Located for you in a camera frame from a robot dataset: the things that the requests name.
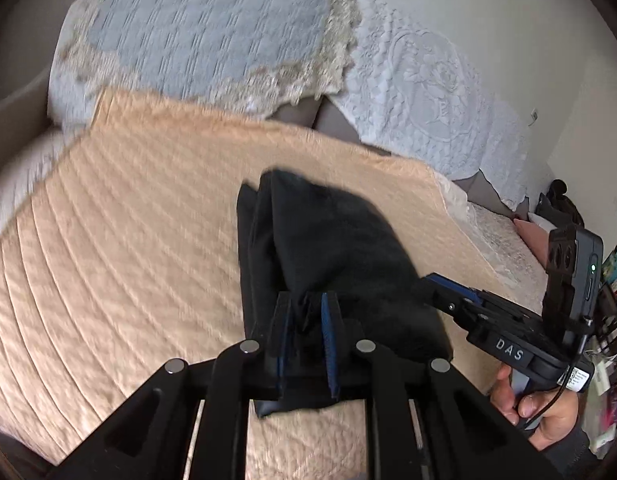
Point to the pink pillow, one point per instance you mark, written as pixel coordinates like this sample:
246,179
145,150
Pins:
531,236

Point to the person's right hand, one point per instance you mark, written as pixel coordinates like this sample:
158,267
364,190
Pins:
563,417

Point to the dark bag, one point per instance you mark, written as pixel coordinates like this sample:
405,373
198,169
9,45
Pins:
558,205

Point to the peach quilted blanket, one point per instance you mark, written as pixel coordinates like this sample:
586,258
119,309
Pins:
113,210

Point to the white wall outlet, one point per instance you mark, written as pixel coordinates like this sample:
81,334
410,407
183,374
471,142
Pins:
534,116

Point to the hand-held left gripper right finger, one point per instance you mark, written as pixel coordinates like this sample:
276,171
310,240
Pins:
331,350

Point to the white embroidered pillow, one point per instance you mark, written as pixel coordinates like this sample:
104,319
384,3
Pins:
428,90

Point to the colourful clutter pile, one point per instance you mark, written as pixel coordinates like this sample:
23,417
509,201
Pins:
611,310

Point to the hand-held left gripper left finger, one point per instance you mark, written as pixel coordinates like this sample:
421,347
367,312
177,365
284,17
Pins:
283,355

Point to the black garment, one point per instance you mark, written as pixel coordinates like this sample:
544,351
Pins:
328,230

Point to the person's right forearm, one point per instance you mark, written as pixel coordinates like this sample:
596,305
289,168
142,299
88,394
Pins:
571,455

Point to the grey-blue lace-edged pillow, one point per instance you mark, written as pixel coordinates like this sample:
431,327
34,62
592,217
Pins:
188,25

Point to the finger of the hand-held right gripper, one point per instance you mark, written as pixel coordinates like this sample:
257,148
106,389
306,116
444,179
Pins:
463,300

